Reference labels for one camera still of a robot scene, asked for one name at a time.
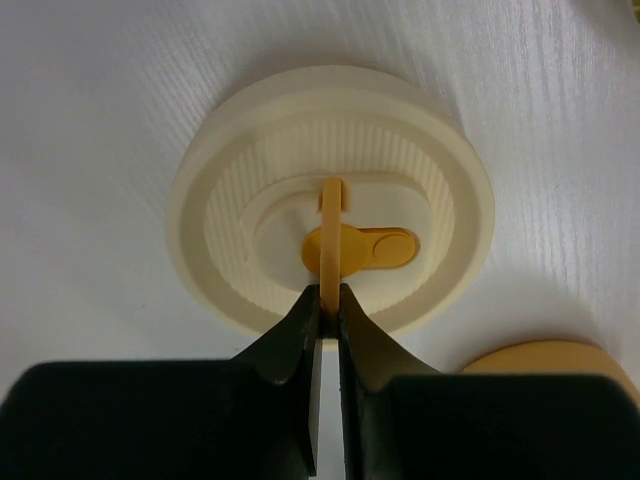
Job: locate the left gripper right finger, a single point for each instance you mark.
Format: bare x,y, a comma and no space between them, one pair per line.
403,419

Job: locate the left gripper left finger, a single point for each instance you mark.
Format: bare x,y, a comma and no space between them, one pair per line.
253,416

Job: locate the cream lid orange handle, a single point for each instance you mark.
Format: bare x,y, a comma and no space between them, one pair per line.
323,175

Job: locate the left orange lunch container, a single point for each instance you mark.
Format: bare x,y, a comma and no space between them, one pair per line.
547,356

